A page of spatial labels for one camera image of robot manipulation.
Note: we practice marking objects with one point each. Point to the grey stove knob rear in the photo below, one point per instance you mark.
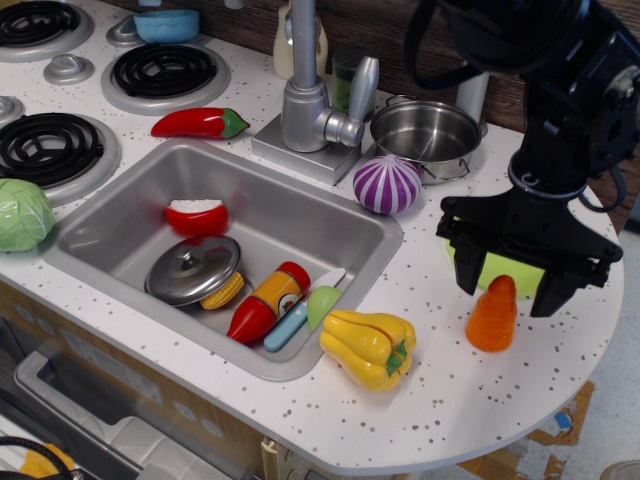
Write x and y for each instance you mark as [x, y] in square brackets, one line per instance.
[124, 34]

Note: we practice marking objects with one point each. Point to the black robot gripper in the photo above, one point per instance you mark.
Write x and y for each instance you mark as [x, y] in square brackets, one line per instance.
[541, 233]

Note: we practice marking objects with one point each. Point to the purple striped toy onion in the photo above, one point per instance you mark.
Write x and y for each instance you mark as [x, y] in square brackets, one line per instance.
[387, 184]

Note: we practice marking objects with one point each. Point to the red toy chili pepper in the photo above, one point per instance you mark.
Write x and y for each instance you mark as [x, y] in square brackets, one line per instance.
[205, 122]

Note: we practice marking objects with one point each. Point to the orange toy carrot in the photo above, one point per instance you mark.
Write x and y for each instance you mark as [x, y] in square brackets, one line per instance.
[491, 326]

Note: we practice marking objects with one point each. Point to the yellow object bottom left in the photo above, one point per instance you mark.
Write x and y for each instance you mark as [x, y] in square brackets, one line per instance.
[38, 466]

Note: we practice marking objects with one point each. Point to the blue plastic bowl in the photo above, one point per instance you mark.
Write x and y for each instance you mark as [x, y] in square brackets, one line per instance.
[167, 26]

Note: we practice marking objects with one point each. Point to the white vertical pole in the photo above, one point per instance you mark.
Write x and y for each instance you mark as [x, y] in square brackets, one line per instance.
[471, 95]

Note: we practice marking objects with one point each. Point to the black coil burner lower left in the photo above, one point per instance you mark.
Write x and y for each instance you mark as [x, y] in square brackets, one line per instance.
[67, 155]

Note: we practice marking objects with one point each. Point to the black coil burner top left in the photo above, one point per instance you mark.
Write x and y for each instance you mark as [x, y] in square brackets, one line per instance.
[40, 30]

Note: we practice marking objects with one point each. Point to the grey toy faucet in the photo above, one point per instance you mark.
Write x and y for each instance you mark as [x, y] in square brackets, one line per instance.
[310, 137]

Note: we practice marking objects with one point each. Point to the grey toy sink basin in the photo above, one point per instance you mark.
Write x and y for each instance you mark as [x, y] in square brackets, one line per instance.
[112, 240]

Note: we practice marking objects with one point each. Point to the black coil burner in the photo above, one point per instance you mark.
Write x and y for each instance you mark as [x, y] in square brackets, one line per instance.
[67, 155]
[40, 30]
[158, 79]

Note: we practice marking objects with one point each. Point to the yellow toy bell pepper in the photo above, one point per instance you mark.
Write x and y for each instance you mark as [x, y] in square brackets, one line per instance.
[375, 350]

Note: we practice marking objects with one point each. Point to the green toy cabbage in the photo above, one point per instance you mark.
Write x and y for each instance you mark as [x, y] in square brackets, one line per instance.
[26, 215]

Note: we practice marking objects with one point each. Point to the yellow toy corn cob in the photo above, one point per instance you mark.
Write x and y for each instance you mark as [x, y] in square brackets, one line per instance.
[225, 294]

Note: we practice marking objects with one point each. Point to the red white toy slice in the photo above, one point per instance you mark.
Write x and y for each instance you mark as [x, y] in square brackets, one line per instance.
[203, 217]

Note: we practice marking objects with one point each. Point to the stainless steel pot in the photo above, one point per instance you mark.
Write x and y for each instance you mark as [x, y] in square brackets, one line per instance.
[438, 139]

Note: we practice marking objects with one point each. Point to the grey stove knob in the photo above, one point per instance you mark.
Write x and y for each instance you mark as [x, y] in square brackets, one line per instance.
[68, 69]
[124, 34]

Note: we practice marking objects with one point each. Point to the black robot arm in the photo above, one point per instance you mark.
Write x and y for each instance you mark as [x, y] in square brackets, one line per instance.
[580, 66]

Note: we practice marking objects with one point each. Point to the steel pot lid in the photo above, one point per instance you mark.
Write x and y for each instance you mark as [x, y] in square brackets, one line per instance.
[193, 269]

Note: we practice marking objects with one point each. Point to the grey oven door handle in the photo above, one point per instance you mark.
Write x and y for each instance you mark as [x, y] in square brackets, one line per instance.
[109, 443]

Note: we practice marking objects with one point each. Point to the green toy jar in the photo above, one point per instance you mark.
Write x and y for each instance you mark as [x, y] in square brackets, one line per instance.
[345, 62]

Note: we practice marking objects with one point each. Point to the black coil burner top middle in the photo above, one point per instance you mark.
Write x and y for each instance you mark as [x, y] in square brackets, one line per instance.
[158, 79]

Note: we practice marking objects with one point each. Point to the grey stove knob left edge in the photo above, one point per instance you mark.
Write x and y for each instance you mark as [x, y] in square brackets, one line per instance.
[11, 109]

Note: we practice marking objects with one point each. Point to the green toy fruit half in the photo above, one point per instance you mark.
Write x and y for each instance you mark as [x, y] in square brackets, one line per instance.
[320, 303]

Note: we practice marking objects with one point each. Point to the blue handled toy knife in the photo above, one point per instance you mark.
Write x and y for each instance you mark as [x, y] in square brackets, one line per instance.
[292, 321]

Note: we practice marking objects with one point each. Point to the cream toy bottle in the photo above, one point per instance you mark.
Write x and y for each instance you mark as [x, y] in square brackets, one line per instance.
[283, 57]

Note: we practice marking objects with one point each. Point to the lime green plate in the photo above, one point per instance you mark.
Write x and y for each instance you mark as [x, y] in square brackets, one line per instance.
[526, 277]

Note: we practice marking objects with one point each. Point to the red yellow toy bottle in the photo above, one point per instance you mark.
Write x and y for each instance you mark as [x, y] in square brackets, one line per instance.
[259, 313]

